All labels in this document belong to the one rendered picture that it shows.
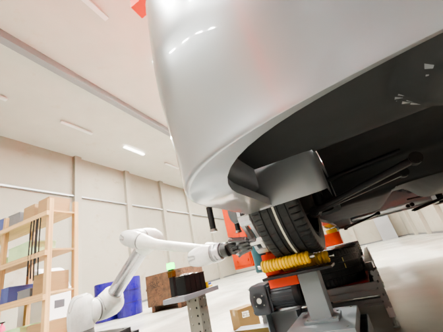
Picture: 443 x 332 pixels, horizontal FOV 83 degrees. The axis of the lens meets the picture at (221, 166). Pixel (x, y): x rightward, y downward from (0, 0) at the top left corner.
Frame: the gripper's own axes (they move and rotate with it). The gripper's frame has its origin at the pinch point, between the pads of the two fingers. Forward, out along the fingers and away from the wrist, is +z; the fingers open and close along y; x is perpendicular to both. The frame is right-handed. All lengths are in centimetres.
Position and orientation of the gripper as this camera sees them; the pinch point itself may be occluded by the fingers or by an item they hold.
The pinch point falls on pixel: (256, 241)
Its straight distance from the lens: 131.4
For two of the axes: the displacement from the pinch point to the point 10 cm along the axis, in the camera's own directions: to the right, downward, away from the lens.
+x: 1.9, -4.7, 8.6
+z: 8.5, -3.6, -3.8
